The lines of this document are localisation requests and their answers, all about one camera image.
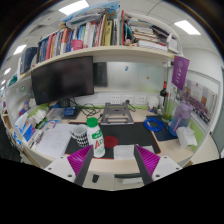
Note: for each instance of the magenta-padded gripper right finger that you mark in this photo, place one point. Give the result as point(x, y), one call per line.
point(165, 166)

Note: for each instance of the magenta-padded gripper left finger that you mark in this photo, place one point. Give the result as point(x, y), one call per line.
point(60, 166)

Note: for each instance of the white bottle with green cap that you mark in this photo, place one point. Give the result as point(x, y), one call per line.
point(96, 138)

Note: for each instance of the purple translucent water jug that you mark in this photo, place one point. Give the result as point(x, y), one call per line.
point(180, 118)

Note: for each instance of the white paper notebook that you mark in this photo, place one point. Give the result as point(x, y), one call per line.
point(55, 140)

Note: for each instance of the dark blue mouse pad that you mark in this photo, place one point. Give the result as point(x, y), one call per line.
point(165, 135)

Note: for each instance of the black white checkered mug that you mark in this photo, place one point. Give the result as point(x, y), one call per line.
point(80, 136)

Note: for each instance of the white tissue pack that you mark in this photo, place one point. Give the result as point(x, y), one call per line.
point(186, 136)

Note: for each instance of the small white paper note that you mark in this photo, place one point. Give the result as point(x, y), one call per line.
point(123, 151)

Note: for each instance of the black desk mat red edge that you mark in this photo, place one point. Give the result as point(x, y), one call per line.
point(133, 133)

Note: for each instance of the blue tissue box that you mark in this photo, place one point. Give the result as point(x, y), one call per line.
point(26, 130)

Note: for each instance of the clear plastic box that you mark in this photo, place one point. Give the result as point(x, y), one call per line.
point(55, 114)

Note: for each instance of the white crumpled tissue pile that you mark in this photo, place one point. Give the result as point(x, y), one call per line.
point(39, 116)

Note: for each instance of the small blue box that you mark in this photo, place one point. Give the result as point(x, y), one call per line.
point(70, 111)

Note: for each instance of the flat round red coaster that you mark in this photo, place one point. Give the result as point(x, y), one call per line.
point(111, 141)

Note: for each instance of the white jar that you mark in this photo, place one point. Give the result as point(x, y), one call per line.
point(153, 103)

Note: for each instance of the dark wine bottle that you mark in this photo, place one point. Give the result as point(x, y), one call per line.
point(163, 96)

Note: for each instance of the grey metal laptop stand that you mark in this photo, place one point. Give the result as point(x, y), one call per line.
point(116, 113)

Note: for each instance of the black computer monitor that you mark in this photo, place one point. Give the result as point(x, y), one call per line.
point(63, 80)

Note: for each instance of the purple hanging banner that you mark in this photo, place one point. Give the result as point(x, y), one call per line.
point(180, 71)

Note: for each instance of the white wall socket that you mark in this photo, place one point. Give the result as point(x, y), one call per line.
point(141, 99)
point(128, 99)
point(115, 99)

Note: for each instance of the wall photo poster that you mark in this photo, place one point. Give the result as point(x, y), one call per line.
point(200, 100)

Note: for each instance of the wall shelf with books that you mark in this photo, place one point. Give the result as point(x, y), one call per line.
point(100, 51)

